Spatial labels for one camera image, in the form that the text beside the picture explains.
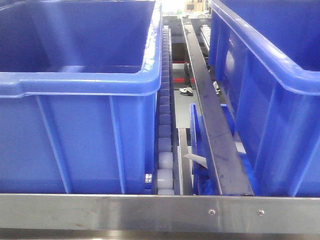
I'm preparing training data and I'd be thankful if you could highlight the steel divider rail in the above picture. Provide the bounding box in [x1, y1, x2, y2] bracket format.
[181, 19, 254, 196]

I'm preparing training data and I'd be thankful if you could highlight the large blue bin right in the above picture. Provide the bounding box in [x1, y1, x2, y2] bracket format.
[209, 0, 320, 197]

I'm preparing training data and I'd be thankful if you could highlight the lower blue bin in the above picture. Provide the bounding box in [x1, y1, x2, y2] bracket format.
[190, 103, 220, 195]

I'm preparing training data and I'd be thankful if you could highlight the white roller track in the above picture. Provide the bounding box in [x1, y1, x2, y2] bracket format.
[152, 25, 175, 196]

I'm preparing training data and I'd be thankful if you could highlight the large blue bin left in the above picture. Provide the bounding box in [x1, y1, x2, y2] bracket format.
[0, 0, 163, 194]

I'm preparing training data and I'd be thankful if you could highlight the large blue bin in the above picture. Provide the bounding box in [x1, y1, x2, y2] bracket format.
[209, 0, 320, 197]
[0, 0, 163, 194]

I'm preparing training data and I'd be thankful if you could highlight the white sneaker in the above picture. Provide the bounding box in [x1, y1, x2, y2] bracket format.
[179, 86, 194, 97]

